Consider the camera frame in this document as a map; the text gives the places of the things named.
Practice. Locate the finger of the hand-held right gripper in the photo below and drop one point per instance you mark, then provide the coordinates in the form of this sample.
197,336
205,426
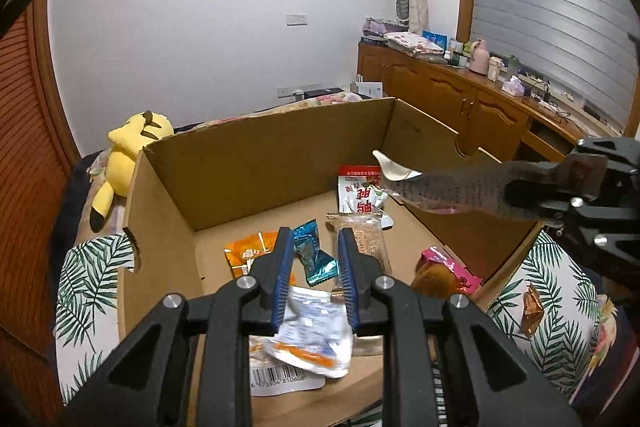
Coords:
595,149
530,203

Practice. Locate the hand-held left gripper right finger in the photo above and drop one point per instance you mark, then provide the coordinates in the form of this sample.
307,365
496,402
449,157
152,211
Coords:
348,282

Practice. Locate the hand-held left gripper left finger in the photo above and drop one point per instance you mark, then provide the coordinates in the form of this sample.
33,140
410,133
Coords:
281,277

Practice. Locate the blue foil candy packet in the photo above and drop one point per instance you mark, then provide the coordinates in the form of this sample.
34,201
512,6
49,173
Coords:
312,257

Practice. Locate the clear sesame bar packet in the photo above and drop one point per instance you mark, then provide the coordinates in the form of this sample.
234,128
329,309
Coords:
372,242

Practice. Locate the silver packet with orange print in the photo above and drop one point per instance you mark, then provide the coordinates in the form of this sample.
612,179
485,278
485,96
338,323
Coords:
310,332

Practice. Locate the large packet with food picture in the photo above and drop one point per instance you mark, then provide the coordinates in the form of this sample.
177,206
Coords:
450,189

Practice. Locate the red and white snack packet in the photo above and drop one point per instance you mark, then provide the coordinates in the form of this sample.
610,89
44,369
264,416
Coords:
357,197

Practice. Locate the white silver packet with text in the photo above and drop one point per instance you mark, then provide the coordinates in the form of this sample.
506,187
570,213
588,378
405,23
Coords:
280,379

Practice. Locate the brown cardboard box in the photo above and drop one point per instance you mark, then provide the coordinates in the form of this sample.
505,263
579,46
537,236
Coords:
225,172

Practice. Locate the orange snack packet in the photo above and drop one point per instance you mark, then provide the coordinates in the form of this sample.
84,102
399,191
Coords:
245,252

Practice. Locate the pink packet with brown bun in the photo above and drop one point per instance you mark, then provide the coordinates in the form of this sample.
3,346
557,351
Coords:
440,272

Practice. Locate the white power strip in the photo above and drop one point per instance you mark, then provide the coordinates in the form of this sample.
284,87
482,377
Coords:
535,78

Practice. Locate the purple tissue pack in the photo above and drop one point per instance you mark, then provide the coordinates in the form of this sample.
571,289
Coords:
513,86

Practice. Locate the small brown snack packet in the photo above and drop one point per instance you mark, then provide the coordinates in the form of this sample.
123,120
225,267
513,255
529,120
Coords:
531,312

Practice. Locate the green bottle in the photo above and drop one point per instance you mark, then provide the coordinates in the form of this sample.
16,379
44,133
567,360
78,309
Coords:
513,66

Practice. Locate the white cup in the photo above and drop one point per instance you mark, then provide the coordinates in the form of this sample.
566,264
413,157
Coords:
495,69

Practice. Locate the wooden desk cabinet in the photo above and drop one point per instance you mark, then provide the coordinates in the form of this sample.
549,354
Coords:
450,92

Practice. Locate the pink kettle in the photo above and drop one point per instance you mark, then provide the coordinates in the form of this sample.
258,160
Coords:
478,57

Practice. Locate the grey window blind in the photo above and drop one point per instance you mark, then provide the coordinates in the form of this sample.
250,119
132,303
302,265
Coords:
550,7

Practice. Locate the floral print cloth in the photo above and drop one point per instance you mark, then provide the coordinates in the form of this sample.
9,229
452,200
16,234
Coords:
600,347

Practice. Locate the floral pillow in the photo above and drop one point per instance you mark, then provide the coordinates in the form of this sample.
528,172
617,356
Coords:
300,104

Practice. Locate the blue box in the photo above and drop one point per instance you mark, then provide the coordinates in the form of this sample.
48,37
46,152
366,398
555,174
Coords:
435,40

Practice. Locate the green leaf print bedsheet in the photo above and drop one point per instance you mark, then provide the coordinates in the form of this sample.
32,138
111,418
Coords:
90,287

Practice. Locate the white card box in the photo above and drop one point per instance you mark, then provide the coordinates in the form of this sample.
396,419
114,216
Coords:
369,89

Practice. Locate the folded floral cloth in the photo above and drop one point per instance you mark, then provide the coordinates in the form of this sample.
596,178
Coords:
415,44

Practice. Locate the yellow plush toy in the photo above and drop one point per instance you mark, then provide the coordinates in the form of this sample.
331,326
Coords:
125,152

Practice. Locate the folded purple cloth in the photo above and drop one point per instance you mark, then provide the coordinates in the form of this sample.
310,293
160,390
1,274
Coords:
382,27

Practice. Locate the small white fan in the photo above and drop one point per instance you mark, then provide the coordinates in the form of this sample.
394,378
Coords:
402,9

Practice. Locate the wooden louvered wardrobe door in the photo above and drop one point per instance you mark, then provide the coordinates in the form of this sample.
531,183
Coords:
25,157

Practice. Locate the white wall switch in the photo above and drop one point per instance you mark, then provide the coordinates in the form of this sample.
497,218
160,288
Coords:
296,20

